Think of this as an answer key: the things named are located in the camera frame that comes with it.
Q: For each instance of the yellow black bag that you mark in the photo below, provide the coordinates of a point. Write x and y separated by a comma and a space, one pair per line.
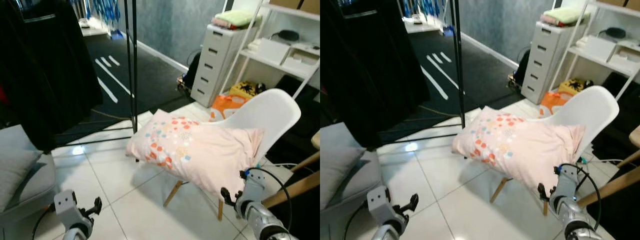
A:
572, 86
245, 90

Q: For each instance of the pink patterned pillow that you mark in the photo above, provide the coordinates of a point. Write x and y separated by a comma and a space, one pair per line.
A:
210, 150
530, 145

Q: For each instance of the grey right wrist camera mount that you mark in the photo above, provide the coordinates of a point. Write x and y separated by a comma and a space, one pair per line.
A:
567, 182
256, 187

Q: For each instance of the pink folded cloth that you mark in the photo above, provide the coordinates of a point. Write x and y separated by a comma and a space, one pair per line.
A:
549, 20
222, 23

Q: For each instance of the white shell chair wooden legs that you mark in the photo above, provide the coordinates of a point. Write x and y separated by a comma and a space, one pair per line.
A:
270, 112
590, 107

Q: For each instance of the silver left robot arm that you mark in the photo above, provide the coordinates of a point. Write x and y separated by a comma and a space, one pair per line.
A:
390, 232
77, 234

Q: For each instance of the dark rug with white stripes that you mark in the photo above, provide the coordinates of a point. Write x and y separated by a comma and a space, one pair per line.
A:
480, 80
150, 85

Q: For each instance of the orange white bag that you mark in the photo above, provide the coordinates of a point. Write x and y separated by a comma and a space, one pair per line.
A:
550, 102
225, 106

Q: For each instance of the black metal clothes rack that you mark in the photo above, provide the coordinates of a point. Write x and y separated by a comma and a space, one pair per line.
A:
458, 60
134, 60

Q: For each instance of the black hanging garments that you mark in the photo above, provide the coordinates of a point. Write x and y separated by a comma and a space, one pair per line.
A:
45, 65
370, 65

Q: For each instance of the white open tray box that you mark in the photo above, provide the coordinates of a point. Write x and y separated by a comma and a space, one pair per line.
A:
625, 56
300, 59

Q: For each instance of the green folded towel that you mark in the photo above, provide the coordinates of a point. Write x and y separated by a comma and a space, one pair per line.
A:
567, 15
237, 18

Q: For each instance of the grey cushion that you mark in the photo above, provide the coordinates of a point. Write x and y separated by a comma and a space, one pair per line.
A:
15, 175
340, 172

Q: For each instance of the white closed box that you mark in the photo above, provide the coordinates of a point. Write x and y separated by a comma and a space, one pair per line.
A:
272, 50
600, 47

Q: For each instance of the black floor mat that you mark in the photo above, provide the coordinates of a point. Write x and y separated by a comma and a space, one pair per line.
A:
620, 125
300, 130

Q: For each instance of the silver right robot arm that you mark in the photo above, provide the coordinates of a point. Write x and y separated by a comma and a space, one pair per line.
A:
575, 225
267, 222

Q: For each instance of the blue hangers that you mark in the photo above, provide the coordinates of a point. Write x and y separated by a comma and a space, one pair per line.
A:
425, 9
102, 10

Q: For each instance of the white shelf unit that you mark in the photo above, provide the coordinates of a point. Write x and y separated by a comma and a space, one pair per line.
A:
272, 61
600, 56

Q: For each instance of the white drawer cabinet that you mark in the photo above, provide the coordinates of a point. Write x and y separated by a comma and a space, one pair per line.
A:
542, 55
215, 60

